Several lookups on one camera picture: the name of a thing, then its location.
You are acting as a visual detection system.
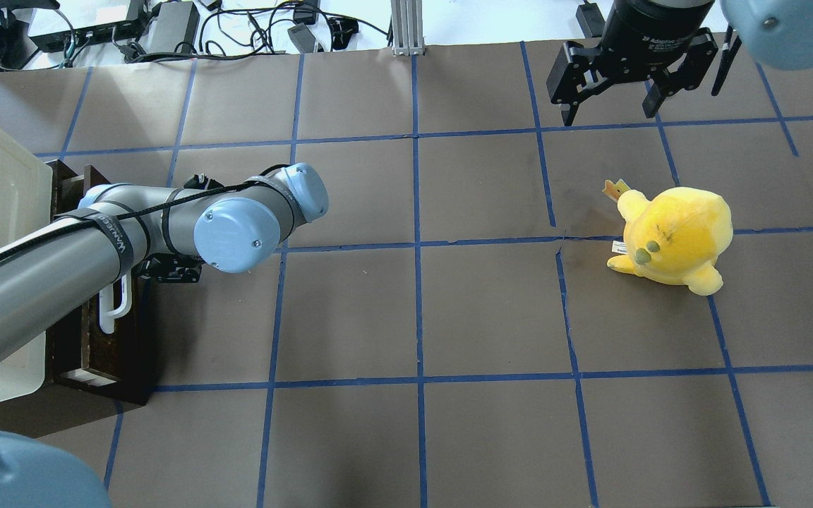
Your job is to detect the dark wooden drawer box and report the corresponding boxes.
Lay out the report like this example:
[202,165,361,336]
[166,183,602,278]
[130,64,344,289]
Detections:
[0,159,160,438]

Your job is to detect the white drawer handle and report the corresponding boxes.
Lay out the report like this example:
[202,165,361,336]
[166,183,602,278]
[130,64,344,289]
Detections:
[97,273,133,334]

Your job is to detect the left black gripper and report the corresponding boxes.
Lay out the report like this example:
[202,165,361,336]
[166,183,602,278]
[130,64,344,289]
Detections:
[140,253,203,284]

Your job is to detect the yellow plush dinosaur toy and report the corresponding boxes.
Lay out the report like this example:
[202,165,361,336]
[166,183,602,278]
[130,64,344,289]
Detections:
[602,179,735,296]

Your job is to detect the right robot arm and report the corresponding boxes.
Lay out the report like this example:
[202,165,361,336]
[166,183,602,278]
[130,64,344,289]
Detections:
[546,1,813,126]

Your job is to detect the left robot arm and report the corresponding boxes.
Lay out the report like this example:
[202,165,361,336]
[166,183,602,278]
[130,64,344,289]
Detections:
[0,163,330,507]

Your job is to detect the aluminium frame post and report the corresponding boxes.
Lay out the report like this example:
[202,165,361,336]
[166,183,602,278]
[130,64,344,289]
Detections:
[390,0,426,56]

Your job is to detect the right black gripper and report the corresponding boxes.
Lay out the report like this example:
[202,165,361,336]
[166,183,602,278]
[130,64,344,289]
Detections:
[546,1,718,127]

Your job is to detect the black power adapter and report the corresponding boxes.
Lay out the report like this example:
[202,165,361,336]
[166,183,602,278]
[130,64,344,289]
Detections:
[287,23,325,54]

